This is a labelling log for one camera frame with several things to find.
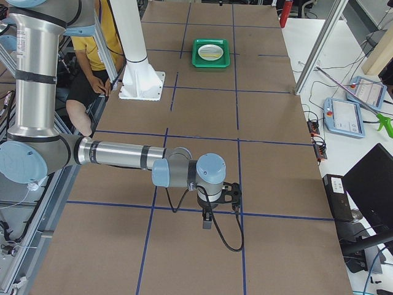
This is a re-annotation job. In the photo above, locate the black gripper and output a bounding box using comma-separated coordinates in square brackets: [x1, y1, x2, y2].
[197, 196, 219, 229]

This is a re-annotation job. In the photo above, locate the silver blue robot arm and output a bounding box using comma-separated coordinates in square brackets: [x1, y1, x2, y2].
[1, 1, 226, 229]

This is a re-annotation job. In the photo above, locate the brown paper table cover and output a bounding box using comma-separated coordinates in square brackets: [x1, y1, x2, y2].
[29, 0, 354, 295]

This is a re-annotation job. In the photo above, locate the black power strip right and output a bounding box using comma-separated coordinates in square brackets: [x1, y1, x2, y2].
[313, 142, 327, 162]

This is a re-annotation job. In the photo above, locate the black power strip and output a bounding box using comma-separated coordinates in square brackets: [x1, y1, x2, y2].
[307, 120, 320, 136]
[313, 142, 327, 162]

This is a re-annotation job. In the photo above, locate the black computer box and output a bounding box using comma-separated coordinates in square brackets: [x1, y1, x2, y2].
[322, 174, 354, 222]

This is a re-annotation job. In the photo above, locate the black power strip left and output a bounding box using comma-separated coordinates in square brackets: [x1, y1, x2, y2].
[307, 120, 320, 136]

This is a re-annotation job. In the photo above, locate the green plastic tray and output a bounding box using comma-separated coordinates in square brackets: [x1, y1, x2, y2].
[192, 39, 230, 68]

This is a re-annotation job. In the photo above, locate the white round plate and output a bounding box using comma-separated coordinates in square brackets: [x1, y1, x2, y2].
[198, 44, 224, 61]

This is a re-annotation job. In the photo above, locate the black monitor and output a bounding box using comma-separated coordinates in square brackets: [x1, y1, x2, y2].
[341, 143, 392, 255]

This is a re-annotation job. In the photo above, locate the blue teach pendant near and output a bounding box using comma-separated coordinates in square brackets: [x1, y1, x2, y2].
[324, 98, 365, 138]

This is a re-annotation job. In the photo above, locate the blue teach pendant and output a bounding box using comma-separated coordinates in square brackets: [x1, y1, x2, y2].
[347, 76, 387, 111]
[324, 98, 365, 138]

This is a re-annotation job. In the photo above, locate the person in yellow shirt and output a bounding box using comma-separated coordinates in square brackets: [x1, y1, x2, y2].
[66, 1, 124, 137]

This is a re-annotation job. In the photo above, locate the blue teach pendant far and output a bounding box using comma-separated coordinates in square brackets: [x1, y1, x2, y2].
[347, 76, 387, 111]

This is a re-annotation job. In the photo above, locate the red fire extinguisher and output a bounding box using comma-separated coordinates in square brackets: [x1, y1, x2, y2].
[279, 0, 293, 28]

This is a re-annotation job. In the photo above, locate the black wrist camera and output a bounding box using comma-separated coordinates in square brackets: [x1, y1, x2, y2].
[221, 182, 242, 212]

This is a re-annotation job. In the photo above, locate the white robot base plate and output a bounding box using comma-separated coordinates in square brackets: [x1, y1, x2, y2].
[119, 69, 166, 101]

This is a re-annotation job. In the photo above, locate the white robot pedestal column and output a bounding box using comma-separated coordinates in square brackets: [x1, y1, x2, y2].
[107, 0, 154, 99]

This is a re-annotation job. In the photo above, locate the grabber stick green handle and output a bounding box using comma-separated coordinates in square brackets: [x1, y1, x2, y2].
[315, 66, 393, 138]

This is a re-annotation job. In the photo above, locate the aluminium frame post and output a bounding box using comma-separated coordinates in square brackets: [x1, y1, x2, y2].
[294, 0, 349, 95]

